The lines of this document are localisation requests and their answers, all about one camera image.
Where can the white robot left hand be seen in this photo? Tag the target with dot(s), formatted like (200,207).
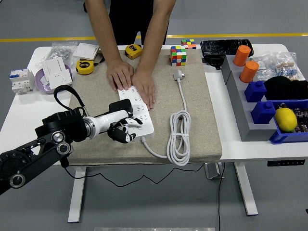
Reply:
(108,120)

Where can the person's left hand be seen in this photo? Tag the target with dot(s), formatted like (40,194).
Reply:
(145,86)

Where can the person's right hand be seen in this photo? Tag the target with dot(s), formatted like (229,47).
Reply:
(120,74)

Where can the black plug adapter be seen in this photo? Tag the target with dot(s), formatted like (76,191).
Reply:
(120,105)

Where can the white power strip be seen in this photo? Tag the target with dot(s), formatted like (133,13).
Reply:
(145,118)

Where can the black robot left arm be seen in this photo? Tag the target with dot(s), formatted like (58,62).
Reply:
(41,154)

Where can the person's left forearm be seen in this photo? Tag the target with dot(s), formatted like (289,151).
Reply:
(160,29)

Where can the person's right forearm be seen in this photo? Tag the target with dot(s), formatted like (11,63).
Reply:
(103,29)

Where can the yellow black tape measure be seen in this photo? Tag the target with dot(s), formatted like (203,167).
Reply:
(85,67)
(133,51)

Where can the grey-brown mat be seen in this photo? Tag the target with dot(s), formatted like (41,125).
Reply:
(115,151)

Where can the large colourful puzzle cube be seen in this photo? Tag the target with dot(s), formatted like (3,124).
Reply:
(178,56)

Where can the black table control panel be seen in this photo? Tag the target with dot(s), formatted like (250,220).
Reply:
(285,162)

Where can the person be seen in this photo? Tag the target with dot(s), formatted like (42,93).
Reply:
(132,19)

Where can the small colourful puzzle cube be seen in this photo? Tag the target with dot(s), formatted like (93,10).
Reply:
(189,44)

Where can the white table leg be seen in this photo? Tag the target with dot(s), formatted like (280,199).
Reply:
(77,195)
(246,190)

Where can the clear bag of screws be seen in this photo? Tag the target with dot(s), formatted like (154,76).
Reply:
(60,51)

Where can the black power adapter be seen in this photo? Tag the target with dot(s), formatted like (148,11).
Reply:
(213,62)

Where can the blue plastic bin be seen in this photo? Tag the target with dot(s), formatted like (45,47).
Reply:
(288,138)

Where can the purple bowl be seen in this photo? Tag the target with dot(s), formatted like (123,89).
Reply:
(41,83)

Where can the black plastic tray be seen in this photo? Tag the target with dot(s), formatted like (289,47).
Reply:
(224,47)

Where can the yellow lemon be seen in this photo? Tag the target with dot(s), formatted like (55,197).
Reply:
(286,119)

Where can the white circuit breaker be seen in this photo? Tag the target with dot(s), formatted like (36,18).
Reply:
(21,80)

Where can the orange cylinder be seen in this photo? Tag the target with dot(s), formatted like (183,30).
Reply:
(242,55)
(249,71)

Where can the silver box under table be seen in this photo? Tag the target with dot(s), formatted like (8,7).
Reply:
(213,171)

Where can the blue block with knob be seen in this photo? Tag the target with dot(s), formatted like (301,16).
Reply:
(263,113)
(255,91)

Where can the grey stepped block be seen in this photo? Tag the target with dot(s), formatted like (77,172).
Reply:
(247,120)

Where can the clear bag of small parts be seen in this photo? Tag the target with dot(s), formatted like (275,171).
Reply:
(263,66)

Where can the black cloth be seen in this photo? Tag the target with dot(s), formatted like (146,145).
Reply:
(286,88)

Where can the clear bag of resistors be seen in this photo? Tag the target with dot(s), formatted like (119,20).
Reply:
(287,67)

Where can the white square switch panel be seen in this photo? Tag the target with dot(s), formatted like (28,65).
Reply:
(86,51)

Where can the white wall socket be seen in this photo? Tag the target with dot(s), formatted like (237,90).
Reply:
(60,77)

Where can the white switch plate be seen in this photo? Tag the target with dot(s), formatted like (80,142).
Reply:
(55,65)

